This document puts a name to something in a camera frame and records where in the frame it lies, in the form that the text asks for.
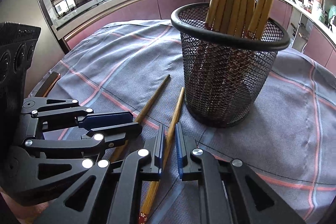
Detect dark wooden chair back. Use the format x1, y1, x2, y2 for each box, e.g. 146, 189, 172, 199
35, 72, 60, 97

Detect blue plaid tablecloth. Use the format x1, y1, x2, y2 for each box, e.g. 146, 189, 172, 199
28, 19, 336, 224

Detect black mesh utensil cup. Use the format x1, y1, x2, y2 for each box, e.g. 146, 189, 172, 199
171, 2, 290, 127

